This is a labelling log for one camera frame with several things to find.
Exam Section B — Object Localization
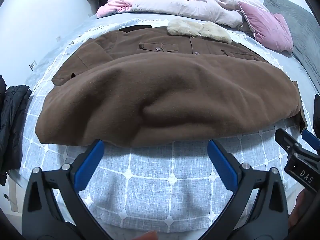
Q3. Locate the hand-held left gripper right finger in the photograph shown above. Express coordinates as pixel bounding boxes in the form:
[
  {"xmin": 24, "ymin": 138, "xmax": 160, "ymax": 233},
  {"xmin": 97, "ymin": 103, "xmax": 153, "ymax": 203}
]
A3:
[{"xmin": 207, "ymin": 139, "xmax": 290, "ymax": 240}]

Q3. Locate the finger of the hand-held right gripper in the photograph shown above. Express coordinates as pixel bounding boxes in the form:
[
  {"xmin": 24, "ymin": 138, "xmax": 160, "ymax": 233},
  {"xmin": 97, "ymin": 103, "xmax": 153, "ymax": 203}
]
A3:
[
  {"xmin": 274, "ymin": 129, "xmax": 300, "ymax": 155},
  {"xmin": 301, "ymin": 130, "xmax": 320, "ymax": 154}
]

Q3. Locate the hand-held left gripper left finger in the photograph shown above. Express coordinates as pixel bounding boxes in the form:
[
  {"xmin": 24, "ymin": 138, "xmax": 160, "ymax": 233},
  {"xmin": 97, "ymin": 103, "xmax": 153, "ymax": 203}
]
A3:
[{"xmin": 21, "ymin": 139, "xmax": 118, "ymax": 240}]

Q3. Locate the brown coat with fur collar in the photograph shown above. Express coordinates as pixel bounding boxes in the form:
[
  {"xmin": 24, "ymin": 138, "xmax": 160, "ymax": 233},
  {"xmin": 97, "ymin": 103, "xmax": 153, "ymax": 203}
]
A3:
[{"xmin": 35, "ymin": 20, "xmax": 308, "ymax": 148}]

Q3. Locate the person's right hand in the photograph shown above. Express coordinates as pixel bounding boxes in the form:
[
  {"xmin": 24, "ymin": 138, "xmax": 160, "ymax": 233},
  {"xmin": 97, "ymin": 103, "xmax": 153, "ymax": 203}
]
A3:
[{"xmin": 287, "ymin": 189, "xmax": 319, "ymax": 230}]

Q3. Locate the person's left hand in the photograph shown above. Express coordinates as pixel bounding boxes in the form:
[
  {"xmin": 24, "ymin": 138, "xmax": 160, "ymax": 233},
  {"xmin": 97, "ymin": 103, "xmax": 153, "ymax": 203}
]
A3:
[{"xmin": 131, "ymin": 231, "xmax": 158, "ymax": 240}]

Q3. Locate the grey checked bedspread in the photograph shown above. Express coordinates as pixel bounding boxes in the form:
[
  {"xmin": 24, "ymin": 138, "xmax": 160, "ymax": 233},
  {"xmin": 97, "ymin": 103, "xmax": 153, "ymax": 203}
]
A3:
[{"xmin": 21, "ymin": 17, "xmax": 315, "ymax": 238}]

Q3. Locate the white drawer cabinet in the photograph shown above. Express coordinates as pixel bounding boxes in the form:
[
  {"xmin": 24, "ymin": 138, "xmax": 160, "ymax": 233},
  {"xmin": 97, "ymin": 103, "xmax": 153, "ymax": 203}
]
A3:
[{"xmin": 4, "ymin": 170, "xmax": 25, "ymax": 213}]

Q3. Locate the black padded jacket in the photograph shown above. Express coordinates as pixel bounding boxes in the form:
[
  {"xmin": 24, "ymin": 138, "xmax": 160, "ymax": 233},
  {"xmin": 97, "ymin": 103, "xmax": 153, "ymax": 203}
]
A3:
[{"xmin": 0, "ymin": 75, "xmax": 33, "ymax": 186}]

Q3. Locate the pink velvet pillow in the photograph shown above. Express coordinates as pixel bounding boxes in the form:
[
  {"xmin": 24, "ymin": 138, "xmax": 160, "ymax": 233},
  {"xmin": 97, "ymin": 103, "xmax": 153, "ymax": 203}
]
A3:
[{"xmin": 237, "ymin": 1, "xmax": 293, "ymax": 53}]

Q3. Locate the bright pink fleece blanket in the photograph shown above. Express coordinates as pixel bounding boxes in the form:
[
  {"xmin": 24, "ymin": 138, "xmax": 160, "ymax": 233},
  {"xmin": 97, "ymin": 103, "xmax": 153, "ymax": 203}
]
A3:
[{"xmin": 96, "ymin": 0, "xmax": 150, "ymax": 18}]

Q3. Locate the pale pink duvet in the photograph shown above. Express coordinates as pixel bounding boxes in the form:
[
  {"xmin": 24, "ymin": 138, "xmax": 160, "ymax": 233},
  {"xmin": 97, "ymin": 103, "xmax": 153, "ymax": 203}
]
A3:
[{"xmin": 126, "ymin": 0, "xmax": 254, "ymax": 29}]

